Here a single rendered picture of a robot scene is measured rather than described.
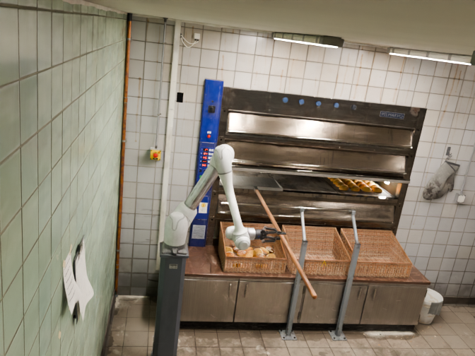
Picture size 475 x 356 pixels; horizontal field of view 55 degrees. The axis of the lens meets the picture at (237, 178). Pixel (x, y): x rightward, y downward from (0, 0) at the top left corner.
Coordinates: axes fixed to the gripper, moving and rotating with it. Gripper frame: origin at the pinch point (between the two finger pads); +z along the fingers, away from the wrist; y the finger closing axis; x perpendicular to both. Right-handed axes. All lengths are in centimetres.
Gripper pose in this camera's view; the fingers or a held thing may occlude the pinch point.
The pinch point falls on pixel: (280, 235)
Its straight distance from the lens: 344.3
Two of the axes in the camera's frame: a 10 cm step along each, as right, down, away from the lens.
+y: -1.3, 9.5, 3.0
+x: 1.5, 3.2, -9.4
